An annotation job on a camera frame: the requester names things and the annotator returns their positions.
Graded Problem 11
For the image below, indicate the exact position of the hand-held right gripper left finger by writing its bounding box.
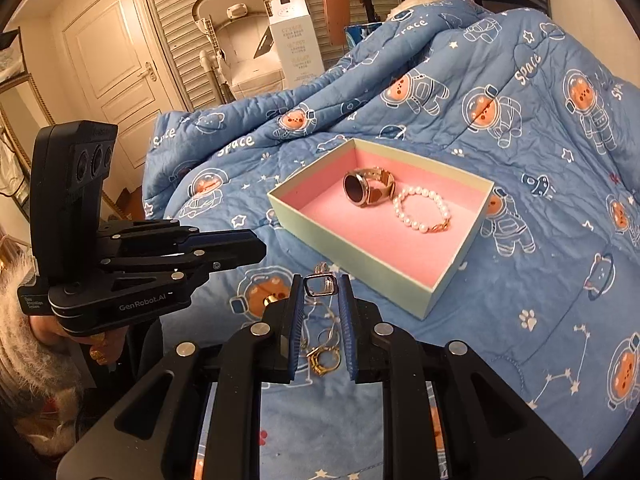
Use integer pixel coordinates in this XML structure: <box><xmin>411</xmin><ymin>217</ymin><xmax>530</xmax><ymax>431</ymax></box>
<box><xmin>55</xmin><ymin>274</ymin><xmax>307</xmax><ymax>480</ymax></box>

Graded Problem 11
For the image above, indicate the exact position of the white fluffy cushion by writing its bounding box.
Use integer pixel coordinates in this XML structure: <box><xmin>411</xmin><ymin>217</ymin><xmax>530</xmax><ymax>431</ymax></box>
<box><xmin>390</xmin><ymin>0</ymin><xmax>442</xmax><ymax>17</ymax></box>

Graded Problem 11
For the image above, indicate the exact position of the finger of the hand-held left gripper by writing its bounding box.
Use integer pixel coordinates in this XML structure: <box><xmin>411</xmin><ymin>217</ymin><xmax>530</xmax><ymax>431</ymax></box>
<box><xmin>97</xmin><ymin>217</ymin><xmax>267</xmax><ymax>268</ymax></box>
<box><xmin>64</xmin><ymin>261</ymin><xmax>222</xmax><ymax>307</ymax></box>

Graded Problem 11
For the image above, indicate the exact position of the rose gold wrist watch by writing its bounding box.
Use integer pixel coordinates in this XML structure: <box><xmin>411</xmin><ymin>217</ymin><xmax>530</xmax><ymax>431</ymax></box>
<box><xmin>342</xmin><ymin>166</ymin><xmax>397</xmax><ymax>208</ymax></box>

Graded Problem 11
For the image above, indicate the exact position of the tall white carton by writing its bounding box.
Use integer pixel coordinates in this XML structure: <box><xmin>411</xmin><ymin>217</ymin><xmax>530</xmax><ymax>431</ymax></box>
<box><xmin>266</xmin><ymin>0</ymin><xmax>327</xmax><ymax>92</ymax></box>

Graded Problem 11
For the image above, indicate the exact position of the silver square ring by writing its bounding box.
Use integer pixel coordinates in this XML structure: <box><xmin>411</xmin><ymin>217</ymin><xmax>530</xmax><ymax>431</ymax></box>
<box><xmin>303</xmin><ymin>274</ymin><xmax>341</xmax><ymax>297</ymax></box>

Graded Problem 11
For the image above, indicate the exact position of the pale green box pink lining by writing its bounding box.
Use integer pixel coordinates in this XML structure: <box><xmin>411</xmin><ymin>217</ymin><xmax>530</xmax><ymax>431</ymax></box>
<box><xmin>266</xmin><ymin>136</ymin><xmax>496</xmax><ymax>320</ymax></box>

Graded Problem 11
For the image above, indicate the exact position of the louvered closet door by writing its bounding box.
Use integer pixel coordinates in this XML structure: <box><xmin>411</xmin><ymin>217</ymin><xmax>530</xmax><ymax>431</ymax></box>
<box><xmin>136</xmin><ymin>0</ymin><xmax>403</xmax><ymax>113</ymax></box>

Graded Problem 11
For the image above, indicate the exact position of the person's left forearm fluffy sleeve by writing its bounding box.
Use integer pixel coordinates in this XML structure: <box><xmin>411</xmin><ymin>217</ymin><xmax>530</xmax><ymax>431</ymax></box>
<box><xmin>0</xmin><ymin>230</ymin><xmax>98</xmax><ymax>461</ymax></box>

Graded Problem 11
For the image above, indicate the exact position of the pink board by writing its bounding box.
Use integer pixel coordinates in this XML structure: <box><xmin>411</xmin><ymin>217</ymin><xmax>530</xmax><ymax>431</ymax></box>
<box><xmin>319</xmin><ymin>0</ymin><xmax>349</xmax><ymax>47</ymax></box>

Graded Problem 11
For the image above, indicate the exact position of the blue packet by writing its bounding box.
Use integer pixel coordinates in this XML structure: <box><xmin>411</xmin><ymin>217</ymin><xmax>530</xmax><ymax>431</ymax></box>
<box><xmin>344</xmin><ymin>23</ymin><xmax>382</xmax><ymax>50</ymax></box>

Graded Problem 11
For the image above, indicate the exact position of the white baby high chair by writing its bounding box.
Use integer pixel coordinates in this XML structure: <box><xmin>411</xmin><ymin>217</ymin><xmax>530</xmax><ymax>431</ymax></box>
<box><xmin>191</xmin><ymin>0</ymin><xmax>290</xmax><ymax>107</ymax></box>

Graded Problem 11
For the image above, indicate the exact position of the white pearl bracelet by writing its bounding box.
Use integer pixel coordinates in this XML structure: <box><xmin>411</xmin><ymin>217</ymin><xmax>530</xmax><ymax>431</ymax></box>
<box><xmin>391</xmin><ymin>186</ymin><xmax>453</xmax><ymax>235</ymax></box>

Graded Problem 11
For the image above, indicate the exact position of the person's left hand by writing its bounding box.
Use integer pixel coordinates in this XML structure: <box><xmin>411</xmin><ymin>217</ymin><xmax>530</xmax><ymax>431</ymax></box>
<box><xmin>60</xmin><ymin>329</ymin><xmax>126</xmax><ymax>372</ymax></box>

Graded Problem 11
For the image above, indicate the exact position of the thin chain necklace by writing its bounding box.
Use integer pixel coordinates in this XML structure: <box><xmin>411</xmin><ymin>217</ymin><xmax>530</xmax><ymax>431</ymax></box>
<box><xmin>306</xmin><ymin>261</ymin><xmax>346</xmax><ymax>356</ymax></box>

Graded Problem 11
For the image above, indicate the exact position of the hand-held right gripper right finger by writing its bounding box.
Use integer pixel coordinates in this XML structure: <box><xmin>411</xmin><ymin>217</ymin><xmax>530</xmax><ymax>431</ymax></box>
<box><xmin>337</xmin><ymin>274</ymin><xmax>586</xmax><ymax>480</ymax></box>

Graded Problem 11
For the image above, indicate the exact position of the blue printed blanket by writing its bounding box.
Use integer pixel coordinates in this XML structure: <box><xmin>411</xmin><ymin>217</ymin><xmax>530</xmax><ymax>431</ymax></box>
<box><xmin>142</xmin><ymin>0</ymin><xmax>640</xmax><ymax>480</ymax></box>

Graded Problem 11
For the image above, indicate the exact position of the gold hexagonal ring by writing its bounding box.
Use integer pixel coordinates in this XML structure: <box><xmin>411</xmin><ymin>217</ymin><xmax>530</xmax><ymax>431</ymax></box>
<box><xmin>301</xmin><ymin>347</ymin><xmax>327</xmax><ymax>377</ymax></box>

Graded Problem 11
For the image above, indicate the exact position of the cream panel door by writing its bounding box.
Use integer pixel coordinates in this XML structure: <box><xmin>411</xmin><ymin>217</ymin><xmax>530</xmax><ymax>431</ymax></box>
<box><xmin>50</xmin><ymin>0</ymin><xmax>195</xmax><ymax>182</ymax></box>

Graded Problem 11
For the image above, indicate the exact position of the gold frame rack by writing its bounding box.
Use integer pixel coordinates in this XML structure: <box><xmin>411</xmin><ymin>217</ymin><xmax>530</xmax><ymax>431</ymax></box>
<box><xmin>0</xmin><ymin>26</ymin><xmax>57</xmax><ymax>213</ymax></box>

